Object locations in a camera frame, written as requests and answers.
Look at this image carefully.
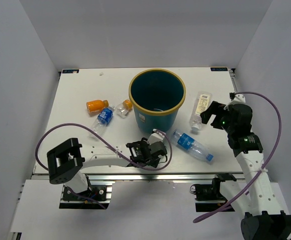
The orange juice bottle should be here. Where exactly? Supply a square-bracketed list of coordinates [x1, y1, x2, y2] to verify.
[86, 100, 109, 114]

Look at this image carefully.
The blue corner sticker right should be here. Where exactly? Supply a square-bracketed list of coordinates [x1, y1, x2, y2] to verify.
[210, 67, 228, 72]

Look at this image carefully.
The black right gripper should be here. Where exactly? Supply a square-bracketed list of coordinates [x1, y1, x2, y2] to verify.
[199, 101, 235, 134]

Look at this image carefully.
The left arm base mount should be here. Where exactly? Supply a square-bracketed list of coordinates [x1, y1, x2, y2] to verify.
[59, 181, 114, 210]

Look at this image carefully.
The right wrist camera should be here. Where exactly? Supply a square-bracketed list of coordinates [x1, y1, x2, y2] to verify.
[223, 92, 246, 110]

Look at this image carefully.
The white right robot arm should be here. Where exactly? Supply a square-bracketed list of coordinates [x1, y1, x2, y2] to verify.
[201, 101, 291, 240]

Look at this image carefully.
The blue corner sticker left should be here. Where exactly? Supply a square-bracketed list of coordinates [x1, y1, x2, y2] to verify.
[61, 69, 79, 74]

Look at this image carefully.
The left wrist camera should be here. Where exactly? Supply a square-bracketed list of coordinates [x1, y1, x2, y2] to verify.
[147, 128, 165, 145]

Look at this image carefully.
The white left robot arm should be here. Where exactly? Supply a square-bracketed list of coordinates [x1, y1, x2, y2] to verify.
[46, 138, 168, 200]

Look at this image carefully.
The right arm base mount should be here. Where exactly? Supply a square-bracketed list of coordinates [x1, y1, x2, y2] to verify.
[189, 173, 237, 213]

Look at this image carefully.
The blue corner sticker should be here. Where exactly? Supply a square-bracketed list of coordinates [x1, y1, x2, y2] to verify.
[210, 67, 228, 72]
[61, 69, 79, 74]

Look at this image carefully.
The blue label clear bottle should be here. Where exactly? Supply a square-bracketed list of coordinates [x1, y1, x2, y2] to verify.
[91, 105, 114, 135]

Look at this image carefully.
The clear white label bottle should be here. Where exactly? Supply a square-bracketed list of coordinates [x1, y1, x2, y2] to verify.
[189, 91, 212, 134]

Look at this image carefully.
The small yellow cap bottle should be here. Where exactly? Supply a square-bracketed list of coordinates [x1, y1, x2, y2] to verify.
[115, 99, 133, 118]

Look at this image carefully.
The teal plastic bin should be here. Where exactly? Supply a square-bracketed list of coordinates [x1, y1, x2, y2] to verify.
[128, 68, 186, 133]

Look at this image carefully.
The clear blue cap bottle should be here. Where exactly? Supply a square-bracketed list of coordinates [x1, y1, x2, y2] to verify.
[170, 129, 214, 163]

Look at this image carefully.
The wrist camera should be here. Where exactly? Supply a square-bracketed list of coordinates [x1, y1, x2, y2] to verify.
[147, 128, 165, 145]
[223, 92, 246, 110]

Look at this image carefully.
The aluminium rail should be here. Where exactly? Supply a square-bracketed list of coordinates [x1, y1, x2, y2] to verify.
[30, 172, 251, 185]

